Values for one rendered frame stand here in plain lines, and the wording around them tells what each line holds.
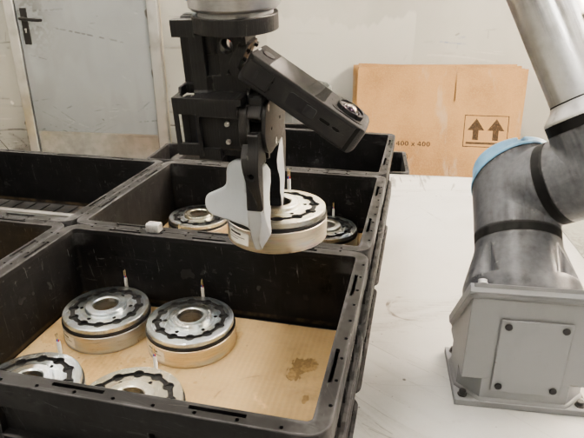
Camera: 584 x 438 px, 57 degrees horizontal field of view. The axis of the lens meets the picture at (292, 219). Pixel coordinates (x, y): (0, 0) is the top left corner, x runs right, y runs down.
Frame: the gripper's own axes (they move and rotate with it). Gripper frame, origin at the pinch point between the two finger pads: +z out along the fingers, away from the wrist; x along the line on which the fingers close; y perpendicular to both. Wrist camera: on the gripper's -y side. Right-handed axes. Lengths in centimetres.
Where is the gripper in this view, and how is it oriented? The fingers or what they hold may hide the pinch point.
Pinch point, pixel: (272, 225)
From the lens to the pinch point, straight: 53.7
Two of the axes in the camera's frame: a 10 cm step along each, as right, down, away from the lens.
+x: -2.2, 4.9, -8.4
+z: 0.3, 8.7, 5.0
